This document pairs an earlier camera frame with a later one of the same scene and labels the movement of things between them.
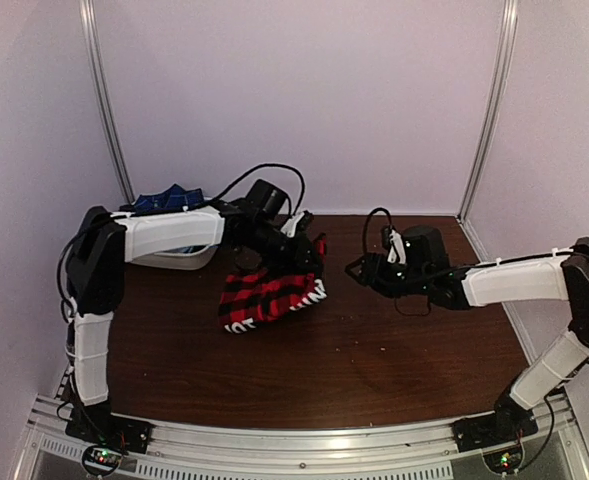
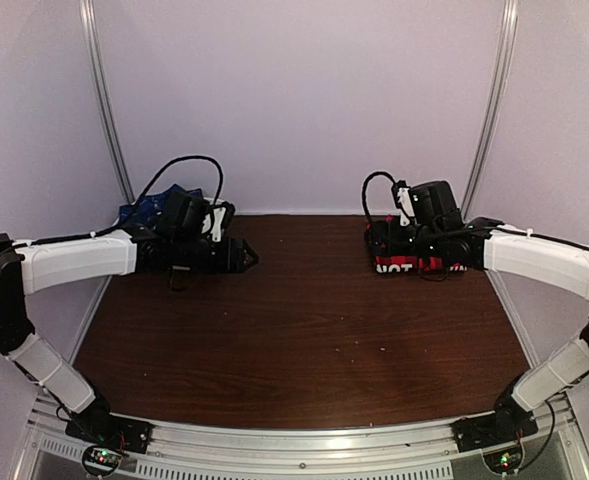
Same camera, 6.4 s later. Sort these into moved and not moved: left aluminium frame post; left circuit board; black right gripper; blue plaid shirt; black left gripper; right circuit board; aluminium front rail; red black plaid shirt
Moved: black left gripper; black right gripper; red black plaid shirt
Not moved: aluminium front rail; right circuit board; blue plaid shirt; left circuit board; left aluminium frame post
